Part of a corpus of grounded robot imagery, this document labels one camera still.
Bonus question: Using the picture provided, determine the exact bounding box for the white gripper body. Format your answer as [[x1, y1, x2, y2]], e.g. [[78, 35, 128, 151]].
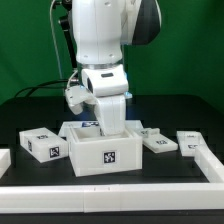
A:
[[81, 65, 128, 135]]

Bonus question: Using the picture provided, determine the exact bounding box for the white cabinet body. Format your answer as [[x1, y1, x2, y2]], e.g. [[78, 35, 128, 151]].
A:
[[67, 126, 142, 177]]

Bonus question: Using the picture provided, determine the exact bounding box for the white cabinet door panel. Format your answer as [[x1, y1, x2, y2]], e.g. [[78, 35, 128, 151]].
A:
[[136, 128, 178, 153], [176, 131, 202, 157]]

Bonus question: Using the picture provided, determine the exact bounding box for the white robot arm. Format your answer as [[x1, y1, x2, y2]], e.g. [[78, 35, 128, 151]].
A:
[[72, 0, 161, 135]]

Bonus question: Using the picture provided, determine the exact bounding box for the white cabinet top block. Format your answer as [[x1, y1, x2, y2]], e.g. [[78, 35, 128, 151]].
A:
[[19, 128, 68, 163]]

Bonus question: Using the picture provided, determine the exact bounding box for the white left fence piece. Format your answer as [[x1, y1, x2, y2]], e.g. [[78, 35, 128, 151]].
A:
[[0, 149, 11, 178]]

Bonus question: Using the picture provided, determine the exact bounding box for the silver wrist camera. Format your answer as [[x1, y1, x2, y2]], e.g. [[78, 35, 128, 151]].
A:
[[65, 85, 96, 115]]

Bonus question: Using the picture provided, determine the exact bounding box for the white flat marker base plate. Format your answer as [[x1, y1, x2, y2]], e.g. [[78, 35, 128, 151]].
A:
[[58, 120, 143, 137]]

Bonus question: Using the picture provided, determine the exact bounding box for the black cable bundle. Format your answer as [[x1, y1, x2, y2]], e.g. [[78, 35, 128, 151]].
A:
[[13, 77, 82, 98]]

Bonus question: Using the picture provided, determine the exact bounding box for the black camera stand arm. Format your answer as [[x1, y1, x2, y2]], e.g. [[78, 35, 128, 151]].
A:
[[54, 0, 77, 70]]

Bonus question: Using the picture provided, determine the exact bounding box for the white thin cable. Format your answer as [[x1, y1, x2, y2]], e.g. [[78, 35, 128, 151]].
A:
[[49, 0, 66, 97]]

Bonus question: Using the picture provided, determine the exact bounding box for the white front fence rail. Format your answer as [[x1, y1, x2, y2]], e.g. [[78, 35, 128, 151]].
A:
[[0, 183, 224, 213]]

